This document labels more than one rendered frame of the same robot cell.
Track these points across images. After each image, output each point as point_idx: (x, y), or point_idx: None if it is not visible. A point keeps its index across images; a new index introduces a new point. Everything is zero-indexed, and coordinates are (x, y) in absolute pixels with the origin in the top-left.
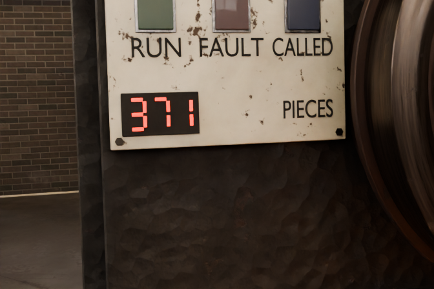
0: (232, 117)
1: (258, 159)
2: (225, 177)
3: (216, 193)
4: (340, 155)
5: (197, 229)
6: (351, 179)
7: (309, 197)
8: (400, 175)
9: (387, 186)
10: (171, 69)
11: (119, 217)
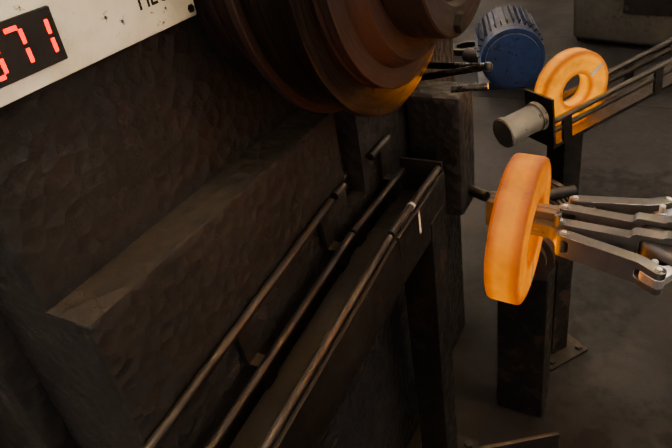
0: (93, 25)
1: (123, 65)
2: (99, 98)
3: (97, 120)
4: (189, 33)
5: (93, 167)
6: (204, 54)
7: (178, 87)
8: (296, 41)
9: (266, 53)
10: None
11: (7, 196)
